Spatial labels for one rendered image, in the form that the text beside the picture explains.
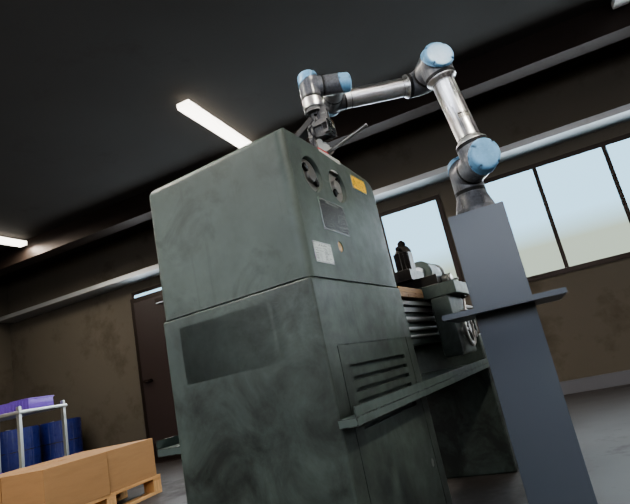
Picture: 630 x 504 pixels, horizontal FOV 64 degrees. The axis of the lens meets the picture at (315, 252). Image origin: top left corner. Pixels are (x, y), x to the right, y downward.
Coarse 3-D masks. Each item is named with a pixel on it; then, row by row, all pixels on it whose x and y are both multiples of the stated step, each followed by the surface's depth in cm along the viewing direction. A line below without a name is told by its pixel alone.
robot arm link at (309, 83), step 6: (300, 72) 184; (306, 72) 182; (312, 72) 183; (300, 78) 183; (306, 78) 182; (312, 78) 182; (318, 78) 182; (300, 84) 183; (306, 84) 181; (312, 84) 181; (318, 84) 182; (300, 90) 183; (306, 90) 181; (312, 90) 181; (318, 90) 182; (306, 96) 181
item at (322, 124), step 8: (312, 112) 181; (320, 112) 179; (320, 120) 177; (328, 120) 178; (312, 128) 178; (320, 128) 178; (328, 128) 175; (320, 136) 178; (328, 136) 180; (336, 136) 181
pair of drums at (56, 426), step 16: (0, 432) 599; (16, 432) 601; (32, 432) 614; (48, 432) 639; (80, 432) 663; (0, 448) 594; (16, 448) 596; (32, 448) 608; (48, 448) 635; (80, 448) 655; (16, 464) 592; (32, 464) 603
